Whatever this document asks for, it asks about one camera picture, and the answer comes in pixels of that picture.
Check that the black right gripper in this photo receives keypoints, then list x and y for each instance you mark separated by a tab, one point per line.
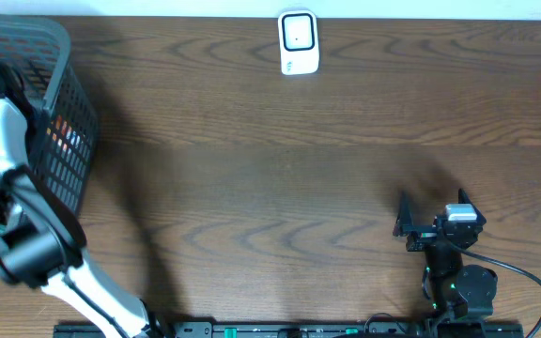
423	235

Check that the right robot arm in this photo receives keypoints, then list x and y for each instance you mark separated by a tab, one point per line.
458	290

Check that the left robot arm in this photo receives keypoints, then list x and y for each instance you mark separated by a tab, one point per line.
44	159

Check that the white barcode scanner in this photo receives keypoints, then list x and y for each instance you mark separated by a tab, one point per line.
298	42

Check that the grey plastic mesh basket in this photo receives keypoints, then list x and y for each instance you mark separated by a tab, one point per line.
40	50

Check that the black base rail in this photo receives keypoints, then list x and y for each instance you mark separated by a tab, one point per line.
200	329

